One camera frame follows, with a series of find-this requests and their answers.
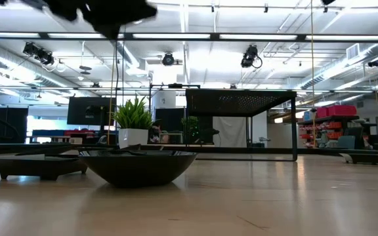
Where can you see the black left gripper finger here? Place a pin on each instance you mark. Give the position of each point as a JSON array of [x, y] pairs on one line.
[[120, 13]]

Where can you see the black pointed plate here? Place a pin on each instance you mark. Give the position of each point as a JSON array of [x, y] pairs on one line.
[[54, 151]]

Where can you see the large black bowl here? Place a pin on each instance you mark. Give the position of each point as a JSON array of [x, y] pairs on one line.
[[136, 170]]

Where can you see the black square mini plate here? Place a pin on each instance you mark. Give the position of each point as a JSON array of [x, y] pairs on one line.
[[34, 165], [367, 159]]

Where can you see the white LED light strip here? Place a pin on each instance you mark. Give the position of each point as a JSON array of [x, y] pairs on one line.
[[258, 36], [346, 37], [74, 35], [172, 36], [8, 34]]

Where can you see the twin black ceiling spotlights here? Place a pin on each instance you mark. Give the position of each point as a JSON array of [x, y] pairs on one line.
[[44, 57]]

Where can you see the green spiky plant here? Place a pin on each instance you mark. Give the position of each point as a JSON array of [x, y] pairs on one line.
[[133, 114]]

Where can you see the black monitor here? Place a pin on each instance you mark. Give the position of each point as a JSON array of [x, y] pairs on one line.
[[90, 111]]

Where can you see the large red storage bin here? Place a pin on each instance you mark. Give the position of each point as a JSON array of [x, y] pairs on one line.
[[341, 110]]

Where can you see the small red storage bin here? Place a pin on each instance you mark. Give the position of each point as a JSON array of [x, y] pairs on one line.
[[322, 112]]

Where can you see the blue storage bin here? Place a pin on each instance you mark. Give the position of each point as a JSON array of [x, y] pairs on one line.
[[306, 115]]

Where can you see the black screen panel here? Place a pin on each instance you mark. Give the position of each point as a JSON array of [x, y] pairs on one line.
[[169, 118]]

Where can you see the black storage rack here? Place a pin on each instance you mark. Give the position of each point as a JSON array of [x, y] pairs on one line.
[[328, 118]]

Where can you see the orange rack bin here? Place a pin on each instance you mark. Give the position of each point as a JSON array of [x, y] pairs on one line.
[[334, 125], [334, 135]]

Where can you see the red bench strip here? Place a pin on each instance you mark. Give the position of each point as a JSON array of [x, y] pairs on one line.
[[79, 133]]

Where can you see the person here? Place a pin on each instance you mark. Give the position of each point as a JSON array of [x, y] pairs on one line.
[[155, 132]]

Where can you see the white square plant pot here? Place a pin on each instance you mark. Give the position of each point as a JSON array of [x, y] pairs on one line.
[[133, 137]]

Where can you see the black partition panel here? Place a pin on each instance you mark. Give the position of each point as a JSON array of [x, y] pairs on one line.
[[10, 124]]

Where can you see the small green leafy plant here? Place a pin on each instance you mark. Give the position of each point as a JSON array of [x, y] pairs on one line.
[[190, 126]]

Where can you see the black perforated metal shelf riser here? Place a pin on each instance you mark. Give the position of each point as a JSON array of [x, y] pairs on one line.
[[235, 102]]

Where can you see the small black footed plate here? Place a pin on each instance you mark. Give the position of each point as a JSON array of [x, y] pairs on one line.
[[97, 148]]

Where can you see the blue-grey box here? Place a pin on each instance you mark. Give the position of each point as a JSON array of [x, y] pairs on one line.
[[346, 142]]

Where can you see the white cloth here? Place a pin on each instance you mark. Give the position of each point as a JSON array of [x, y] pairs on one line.
[[230, 131]]

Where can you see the round black ceiling camera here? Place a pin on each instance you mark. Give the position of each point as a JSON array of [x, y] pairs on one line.
[[168, 59]]

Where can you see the small black ceiling camera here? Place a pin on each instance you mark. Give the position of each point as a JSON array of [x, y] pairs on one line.
[[375, 62]]

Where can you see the black camera stand frame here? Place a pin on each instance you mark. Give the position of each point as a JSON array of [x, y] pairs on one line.
[[176, 86]]

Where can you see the black overhead frame bar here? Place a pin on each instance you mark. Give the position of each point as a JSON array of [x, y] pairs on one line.
[[213, 36]]

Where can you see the black table side rail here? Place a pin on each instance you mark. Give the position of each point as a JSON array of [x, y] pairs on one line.
[[241, 150]]

